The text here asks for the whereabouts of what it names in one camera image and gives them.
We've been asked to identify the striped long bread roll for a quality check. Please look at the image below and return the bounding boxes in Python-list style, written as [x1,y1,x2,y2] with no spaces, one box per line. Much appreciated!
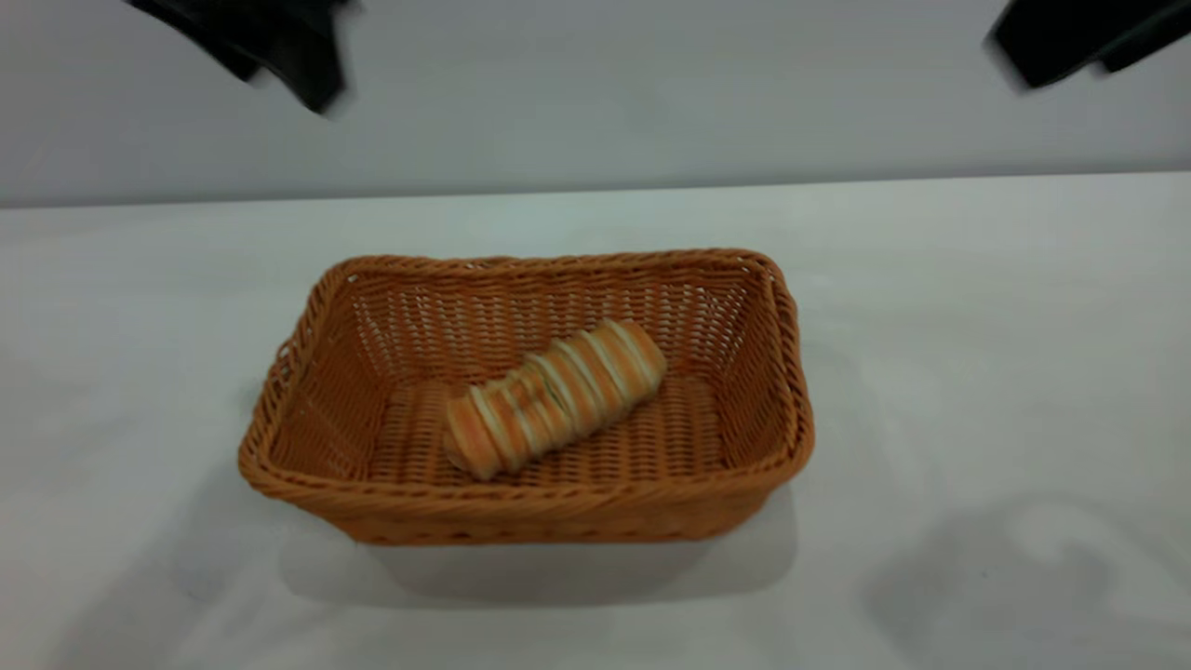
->
[442,318,668,482]

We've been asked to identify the orange woven wicker basket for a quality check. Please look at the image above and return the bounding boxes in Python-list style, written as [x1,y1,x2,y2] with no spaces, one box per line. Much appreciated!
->
[237,248,816,546]

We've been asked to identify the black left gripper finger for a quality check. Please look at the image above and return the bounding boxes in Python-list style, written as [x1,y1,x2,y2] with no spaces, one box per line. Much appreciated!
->
[249,0,362,118]
[126,0,263,85]

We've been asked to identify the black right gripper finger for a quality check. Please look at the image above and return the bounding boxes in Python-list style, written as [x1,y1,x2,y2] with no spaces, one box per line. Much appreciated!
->
[1096,13,1191,75]
[984,0,1191,93]

